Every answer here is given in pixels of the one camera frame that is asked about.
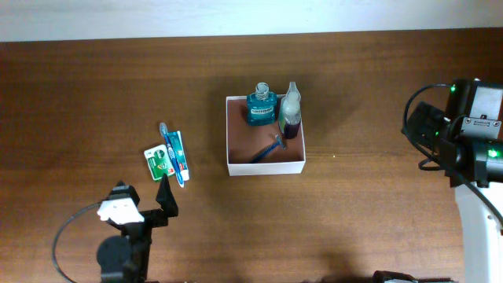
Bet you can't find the blue disposable razor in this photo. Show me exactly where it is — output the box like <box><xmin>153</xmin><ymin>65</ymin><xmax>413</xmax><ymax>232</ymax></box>
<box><xmin>249</xmin><ymin>134</ymin><xmax>287</xmax><ymax>164</ymax></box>

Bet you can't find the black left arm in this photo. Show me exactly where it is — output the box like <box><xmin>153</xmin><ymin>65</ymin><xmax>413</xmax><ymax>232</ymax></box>
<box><xmin>97</xmin><ymin>175</ymin><xmax>178</xmax><ymax>282</ymax></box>

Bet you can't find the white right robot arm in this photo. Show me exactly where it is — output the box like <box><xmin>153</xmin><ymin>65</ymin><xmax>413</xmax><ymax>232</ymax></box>
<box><xmin>402</xmin><ymin>79</ymin><xmax>502</xmax><ymax>282</ymax></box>

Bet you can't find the teal toothpaste tube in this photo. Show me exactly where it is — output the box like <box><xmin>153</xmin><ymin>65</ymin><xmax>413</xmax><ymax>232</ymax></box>
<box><xmin>168</xmin><ymin>130</ymin><xmax>189</xmax><ymax>182</ymax></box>

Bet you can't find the white square cardboard box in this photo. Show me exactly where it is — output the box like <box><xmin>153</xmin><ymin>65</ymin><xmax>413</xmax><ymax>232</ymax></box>
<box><xmin>226</xmin><ymin>96</ymin><xmax>307</xmax><ymax>176</ymax></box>

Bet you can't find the black left camera cable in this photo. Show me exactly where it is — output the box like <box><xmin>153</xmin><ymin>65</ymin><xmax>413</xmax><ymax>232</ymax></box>
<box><xmin>51</xmin><ymin>202</ymin><xmax>102</xmax><ymax>283</ymax></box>

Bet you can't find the blue toothbrush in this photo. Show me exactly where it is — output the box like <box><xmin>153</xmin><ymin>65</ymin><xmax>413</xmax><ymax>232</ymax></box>
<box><xmin>159</xmin><ymin>122</ymin><xmax>185</xmax><ymax>188</ymax></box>

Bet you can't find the teal mouthwash bottle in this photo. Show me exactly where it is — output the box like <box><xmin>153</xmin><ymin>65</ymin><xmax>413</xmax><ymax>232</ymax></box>
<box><xmin>247</xmin><ymin>83</ymin><xmax>277</xmax><ymax>126</ymax></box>

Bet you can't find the clear soap pump bottle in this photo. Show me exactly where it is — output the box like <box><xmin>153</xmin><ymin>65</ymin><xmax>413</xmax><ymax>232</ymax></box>
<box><xmin>278</xmin><ymin>82</ymin><xmax>302</xmax><ymax>139</ymax></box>

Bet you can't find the green Dettol soap bar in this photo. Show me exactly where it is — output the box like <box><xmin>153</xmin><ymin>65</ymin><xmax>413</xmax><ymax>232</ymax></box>
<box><xmin>144</xmin><ymin>145</ymin><xmax>175</xmax><ymax>182</ymax></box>

